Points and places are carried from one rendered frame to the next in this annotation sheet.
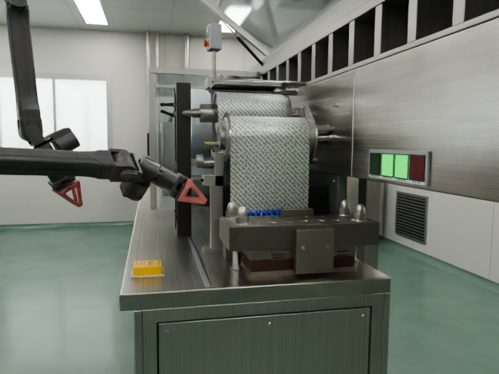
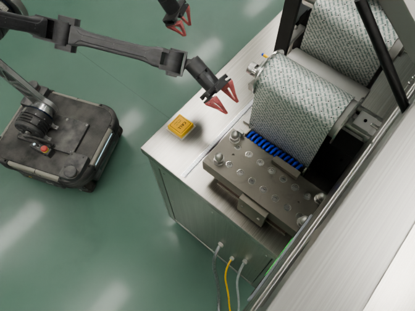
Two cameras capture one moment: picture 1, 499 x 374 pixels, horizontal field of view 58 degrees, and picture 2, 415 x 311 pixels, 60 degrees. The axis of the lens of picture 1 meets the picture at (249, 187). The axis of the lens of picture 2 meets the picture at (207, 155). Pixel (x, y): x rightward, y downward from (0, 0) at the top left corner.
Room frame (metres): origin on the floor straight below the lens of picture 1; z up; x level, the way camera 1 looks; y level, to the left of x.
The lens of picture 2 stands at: (0.79, -0.36, 2.08)
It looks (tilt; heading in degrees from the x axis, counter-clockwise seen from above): 64 degrees down; 53
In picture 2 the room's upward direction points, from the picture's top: 1 degrees counter-clockwise
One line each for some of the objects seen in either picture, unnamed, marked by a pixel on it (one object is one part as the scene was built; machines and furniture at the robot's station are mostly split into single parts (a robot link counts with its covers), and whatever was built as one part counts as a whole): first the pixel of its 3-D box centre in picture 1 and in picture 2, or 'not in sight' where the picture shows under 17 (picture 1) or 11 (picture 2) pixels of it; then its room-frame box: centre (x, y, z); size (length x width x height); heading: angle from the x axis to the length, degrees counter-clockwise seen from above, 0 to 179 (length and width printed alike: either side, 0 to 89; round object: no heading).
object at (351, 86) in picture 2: not in sight; (321, 85); (1.47, -0.03, 1.17); 0.26 x 0.12 x 0.12; 102
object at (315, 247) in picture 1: (314, 251); (251, 211); (1.10, -0.16, 0.96); 0.10 x 0.03 x 0.11; 102
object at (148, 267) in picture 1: (147, 267); (180, 126); (1.13, 0.26, 0.91); 0.07 x 0.07 x 0.02; 12
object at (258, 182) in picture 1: (269, 185); (282, 133); (1.30, -0.06, 1.11); 0.23 x 0.01 x 0.18; 102
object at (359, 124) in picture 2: (322, 127); (366, 123); (1.40, -0.22, 1.28); 0.06 x 0.05 x 0.02; 102
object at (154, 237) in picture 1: (203, 212); (382, 4); (2.26, 0.23, 0.88); 2.52 x 0.66 x 0.04; 12
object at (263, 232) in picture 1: (297, 230); (266, 183); (1.19, -0.13, 1.00); 0.40 x 0.16 x 0.06; 102
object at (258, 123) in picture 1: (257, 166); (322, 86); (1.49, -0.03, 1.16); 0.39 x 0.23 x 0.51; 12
